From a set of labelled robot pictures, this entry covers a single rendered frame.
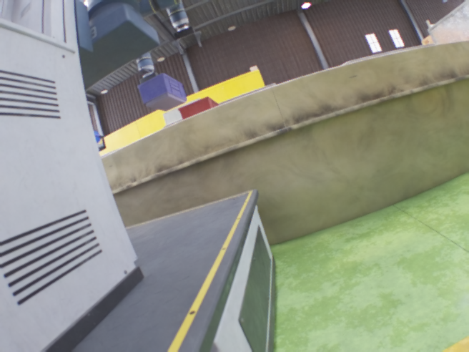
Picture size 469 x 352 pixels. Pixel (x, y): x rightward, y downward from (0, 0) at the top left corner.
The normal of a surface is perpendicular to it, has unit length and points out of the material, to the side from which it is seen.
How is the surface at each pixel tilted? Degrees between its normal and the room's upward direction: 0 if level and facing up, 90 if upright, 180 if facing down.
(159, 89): 92
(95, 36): 90
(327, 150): 90
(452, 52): 90
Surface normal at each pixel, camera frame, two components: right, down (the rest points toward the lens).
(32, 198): 0.94, -0.30
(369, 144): -0.17, 0.13
